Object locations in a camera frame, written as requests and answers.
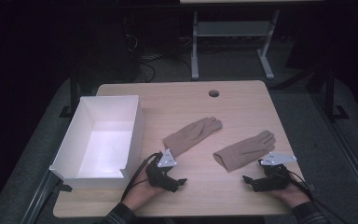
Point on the white box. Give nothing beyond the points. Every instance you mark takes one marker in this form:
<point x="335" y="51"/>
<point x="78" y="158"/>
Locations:
<point x="102" y="149"/>

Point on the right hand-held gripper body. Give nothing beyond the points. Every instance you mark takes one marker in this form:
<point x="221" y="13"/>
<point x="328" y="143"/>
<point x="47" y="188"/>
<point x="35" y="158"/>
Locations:
<point x="273" y="175"/>

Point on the grey metal desk frame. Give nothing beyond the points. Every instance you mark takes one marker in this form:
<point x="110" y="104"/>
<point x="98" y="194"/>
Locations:
<point x="233" y="28"/>

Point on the round table grommet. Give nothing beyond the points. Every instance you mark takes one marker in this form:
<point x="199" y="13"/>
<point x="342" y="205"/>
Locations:
<point x="213" y="93"/>

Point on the beige knit glove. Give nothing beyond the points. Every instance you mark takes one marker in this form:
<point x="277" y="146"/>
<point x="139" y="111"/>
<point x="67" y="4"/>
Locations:
<point x="191" y="133"/>
<point x="245" y="151"/>

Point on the person's left hand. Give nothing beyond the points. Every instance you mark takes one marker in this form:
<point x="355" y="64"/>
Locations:
<point x="141" y="191"/>

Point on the black stand post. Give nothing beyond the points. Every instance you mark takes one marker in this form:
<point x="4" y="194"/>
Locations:
<point x="330" y="90"/>
<point x="73" y="90"/>

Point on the person's right hand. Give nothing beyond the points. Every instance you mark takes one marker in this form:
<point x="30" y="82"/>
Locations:
<point x="290" y="194"/>

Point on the aluminium floor rail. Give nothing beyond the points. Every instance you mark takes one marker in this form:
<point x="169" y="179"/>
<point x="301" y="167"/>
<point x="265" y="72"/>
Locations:
<point x="37" y="199"/>
<point x="351" y="161"/>

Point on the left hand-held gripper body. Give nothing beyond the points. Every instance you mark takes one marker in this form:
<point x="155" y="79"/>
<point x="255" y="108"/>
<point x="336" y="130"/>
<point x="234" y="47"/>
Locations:
<point x="160" y="172"/>

